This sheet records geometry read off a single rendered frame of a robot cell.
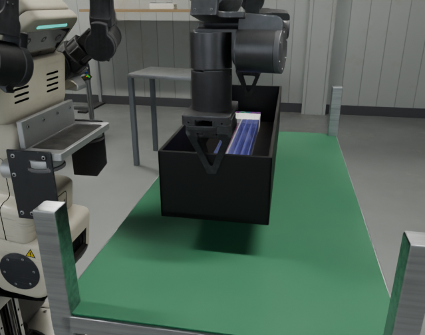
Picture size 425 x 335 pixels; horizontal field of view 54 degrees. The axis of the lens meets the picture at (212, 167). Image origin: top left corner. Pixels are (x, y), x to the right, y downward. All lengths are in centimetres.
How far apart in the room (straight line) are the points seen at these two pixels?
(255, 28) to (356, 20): 498
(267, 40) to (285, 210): 39
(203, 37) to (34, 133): 54
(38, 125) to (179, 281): 52
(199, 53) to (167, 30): 517
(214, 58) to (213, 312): 33
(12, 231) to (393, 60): 506
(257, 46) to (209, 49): 6
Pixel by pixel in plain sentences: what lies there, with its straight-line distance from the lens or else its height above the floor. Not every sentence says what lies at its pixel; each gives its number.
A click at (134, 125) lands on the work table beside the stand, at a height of 37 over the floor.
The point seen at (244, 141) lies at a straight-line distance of 88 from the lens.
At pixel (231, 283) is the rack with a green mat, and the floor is 95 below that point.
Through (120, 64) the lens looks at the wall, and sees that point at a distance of 601.
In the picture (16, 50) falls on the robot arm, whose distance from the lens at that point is 80.
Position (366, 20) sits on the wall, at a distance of 553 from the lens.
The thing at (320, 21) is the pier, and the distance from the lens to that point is 539.
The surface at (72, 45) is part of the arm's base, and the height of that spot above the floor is 123.
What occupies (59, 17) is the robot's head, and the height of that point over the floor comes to 130.
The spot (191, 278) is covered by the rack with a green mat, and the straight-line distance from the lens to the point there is 63.
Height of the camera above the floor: 133
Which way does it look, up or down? 22 degrees down
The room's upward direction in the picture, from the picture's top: straight up
